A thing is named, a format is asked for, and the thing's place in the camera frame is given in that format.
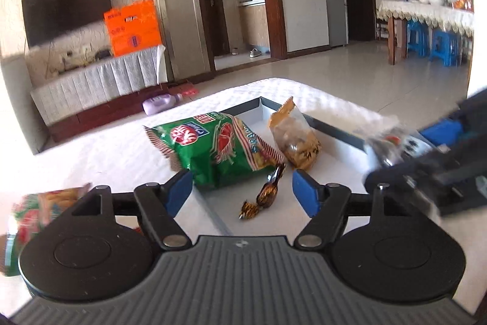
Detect purple plastic bottle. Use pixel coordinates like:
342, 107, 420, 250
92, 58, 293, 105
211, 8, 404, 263
142, 93, 182, 116

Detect lace tablecloth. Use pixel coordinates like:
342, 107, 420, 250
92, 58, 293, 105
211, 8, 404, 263
377, 0, 475, 38

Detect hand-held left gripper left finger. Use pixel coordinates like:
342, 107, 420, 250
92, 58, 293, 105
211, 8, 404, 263
72, 170, 194, 250

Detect dark wooden television cabinet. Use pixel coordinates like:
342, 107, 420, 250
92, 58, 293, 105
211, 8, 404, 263
47, 81, 183, 143

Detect black flat television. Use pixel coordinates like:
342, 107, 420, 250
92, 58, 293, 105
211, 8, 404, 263
22, 0, 112, 48

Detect orange cardboard box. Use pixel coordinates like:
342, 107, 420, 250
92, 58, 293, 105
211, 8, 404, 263
103, 0, 162, 58

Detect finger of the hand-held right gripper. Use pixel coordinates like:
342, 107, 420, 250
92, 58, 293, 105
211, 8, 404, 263
419, 86, 487, 154
363, 142, 487, 217

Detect TV cabinet with white cloth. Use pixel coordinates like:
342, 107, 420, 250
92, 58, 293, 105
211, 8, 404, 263
30, 44, 168, 125

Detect blue plastic stool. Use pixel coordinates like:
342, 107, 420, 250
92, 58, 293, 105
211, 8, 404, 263
430, 29, 462, 67
406, 20, 429, 58

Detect green shrimp chips bag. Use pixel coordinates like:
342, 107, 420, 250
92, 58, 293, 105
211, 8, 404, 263
2, 183, 93, 277
144, 112, 286, 190

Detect brown candy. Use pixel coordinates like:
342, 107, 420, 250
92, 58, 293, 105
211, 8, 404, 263
239, 163, 287, 221

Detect silver refrigerator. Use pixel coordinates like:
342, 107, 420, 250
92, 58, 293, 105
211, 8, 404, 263
321, 0, 349, 48

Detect kitchen base cabinet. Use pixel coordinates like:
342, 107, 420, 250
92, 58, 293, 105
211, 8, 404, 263
238, 1, 271, 48

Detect clear yellow snack bag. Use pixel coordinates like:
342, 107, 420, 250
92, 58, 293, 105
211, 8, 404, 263
268, 97, 323, 170

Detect grey tray box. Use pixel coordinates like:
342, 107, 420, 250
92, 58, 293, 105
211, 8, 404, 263
190, 97, 368, 237

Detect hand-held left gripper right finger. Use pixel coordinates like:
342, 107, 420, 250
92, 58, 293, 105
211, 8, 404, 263
292, 169, 413, 249

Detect clear packet of dark snacks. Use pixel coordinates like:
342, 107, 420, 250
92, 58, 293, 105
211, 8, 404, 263
363, 125, 432, 169

